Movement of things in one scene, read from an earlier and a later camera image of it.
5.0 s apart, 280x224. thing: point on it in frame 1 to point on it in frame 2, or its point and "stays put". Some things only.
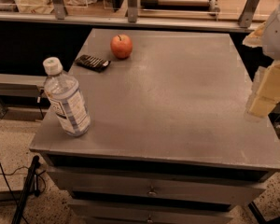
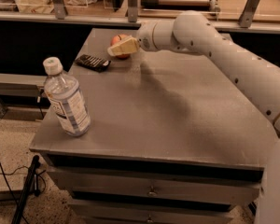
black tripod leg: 30,189 stays put
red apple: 121,46 stays put
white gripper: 277,32 to 145,38
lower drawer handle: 149,220 stays put
